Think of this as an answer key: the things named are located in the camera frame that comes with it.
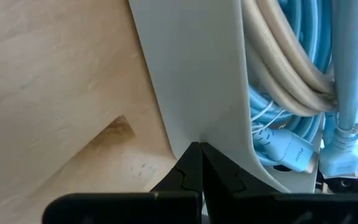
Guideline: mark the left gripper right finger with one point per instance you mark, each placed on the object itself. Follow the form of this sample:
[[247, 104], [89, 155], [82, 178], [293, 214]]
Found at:
[[259, 210]]

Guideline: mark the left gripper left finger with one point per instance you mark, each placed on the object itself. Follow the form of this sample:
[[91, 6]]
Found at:
[[135, 208]]

